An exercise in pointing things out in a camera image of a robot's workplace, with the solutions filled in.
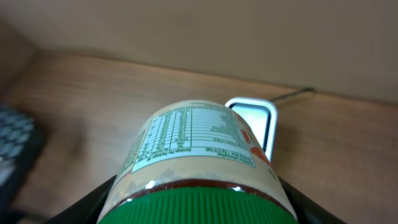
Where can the white barcode scanner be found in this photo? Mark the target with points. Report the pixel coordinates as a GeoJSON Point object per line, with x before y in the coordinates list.
{"type": "Point", "coordinates": [261, 116]}

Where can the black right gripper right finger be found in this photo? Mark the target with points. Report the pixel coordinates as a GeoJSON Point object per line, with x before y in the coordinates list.
{"type": "Point", "coordinates": [307, 211]}

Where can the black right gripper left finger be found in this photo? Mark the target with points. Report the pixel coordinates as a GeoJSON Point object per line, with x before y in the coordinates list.
{"type": "Point", "coordinates": [87, 209]}

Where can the green lid jar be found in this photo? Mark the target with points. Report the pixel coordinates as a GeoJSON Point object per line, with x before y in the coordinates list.
{"type": "Point", "coordinates": [196, 161]}

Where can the grey plastic mesh basket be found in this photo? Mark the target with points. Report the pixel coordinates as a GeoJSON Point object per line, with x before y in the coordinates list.
{"type": "Point", "coordinates": [20, 142]}

